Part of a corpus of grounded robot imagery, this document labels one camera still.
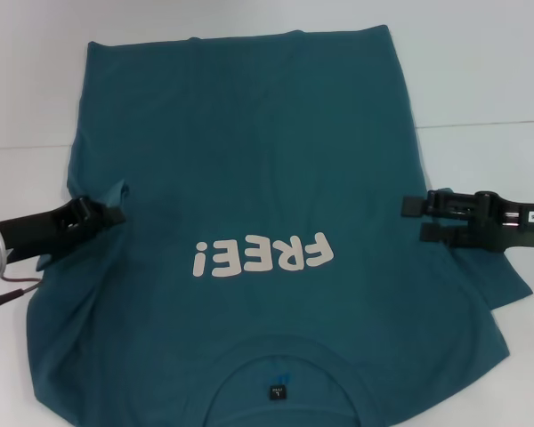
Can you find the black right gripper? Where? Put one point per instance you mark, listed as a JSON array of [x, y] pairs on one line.
[[516, 227]]

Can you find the teal blue FREE t-shirt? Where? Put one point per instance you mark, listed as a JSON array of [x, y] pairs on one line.
[[267, 169]]

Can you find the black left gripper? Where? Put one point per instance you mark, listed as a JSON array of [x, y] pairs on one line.
[[35, 229]]

